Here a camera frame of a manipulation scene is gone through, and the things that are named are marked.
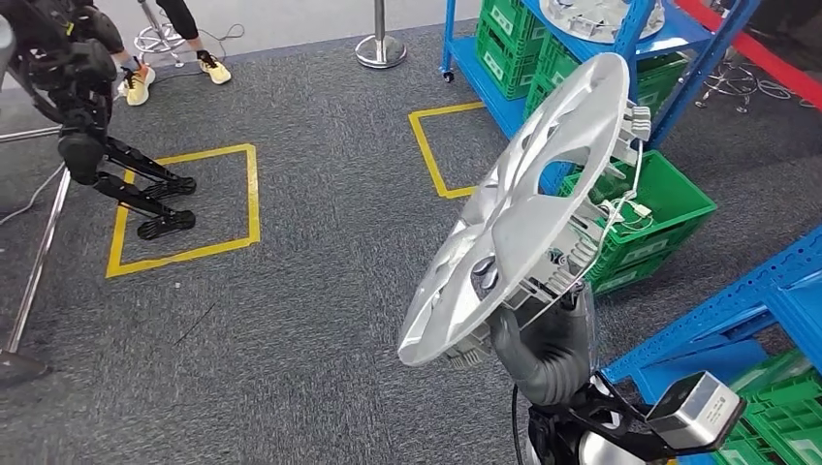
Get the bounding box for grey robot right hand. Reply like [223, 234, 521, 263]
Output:
[473, 255, 595, 380]

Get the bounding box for silver plastic wheel cover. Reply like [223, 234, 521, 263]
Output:
[396, 52, 653, 370]
[538, 0, 667, 45]

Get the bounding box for blue metal shelf rack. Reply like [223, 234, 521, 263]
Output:
[600, 224, 822, 465]
[439, 0, 762, 194]

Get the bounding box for green open plastic crate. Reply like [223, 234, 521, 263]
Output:
[556, 149, 719, 277]

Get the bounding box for black round stool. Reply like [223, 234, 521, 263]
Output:
[695, 60, 767, 115]

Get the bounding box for red barrier belt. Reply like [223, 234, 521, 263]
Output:
[673, 0, 822, 111]

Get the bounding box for person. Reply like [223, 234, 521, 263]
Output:
[115, 0, 234, 109]

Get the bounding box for chrome base stool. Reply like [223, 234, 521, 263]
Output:
[133, 0, 189, 70]

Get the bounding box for standing humanoid robot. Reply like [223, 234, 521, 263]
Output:
[0, 0, 198, 242]

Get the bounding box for grey metal support stand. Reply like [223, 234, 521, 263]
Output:
[0, 125, 73, 390]

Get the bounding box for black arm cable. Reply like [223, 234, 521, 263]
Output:
[509, 384, 525, 465]

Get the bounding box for white plug cable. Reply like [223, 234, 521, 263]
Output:
[600, 189, 656, 233]

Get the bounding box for chrome stanchion post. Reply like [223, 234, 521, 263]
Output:
[354, 0, 408, 71]

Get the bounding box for thin black floor wire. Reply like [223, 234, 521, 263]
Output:
[173, 301, 218, 348]

